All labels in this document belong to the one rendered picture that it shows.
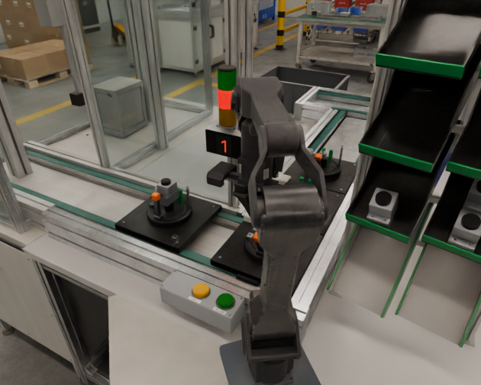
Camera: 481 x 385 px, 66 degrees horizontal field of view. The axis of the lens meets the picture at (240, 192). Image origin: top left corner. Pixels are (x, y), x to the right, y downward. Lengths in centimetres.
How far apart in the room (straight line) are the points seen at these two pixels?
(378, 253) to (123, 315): 67
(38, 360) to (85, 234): 110
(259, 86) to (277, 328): 37
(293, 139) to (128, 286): 82
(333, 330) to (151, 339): 46
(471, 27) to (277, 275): 52
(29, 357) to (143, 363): 131
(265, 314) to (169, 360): 44
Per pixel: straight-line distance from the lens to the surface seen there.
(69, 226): 127
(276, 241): 43
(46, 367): 217
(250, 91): 57
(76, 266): 126
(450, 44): 73
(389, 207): 77
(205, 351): 98
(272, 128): 43
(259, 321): 59
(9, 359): 228
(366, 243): 94
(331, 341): 101
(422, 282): 94
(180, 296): 96
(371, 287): 93
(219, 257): 102
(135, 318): 107
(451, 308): 94
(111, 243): 115
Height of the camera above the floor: 167
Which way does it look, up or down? 33 degrees down
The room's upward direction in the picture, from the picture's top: straight up
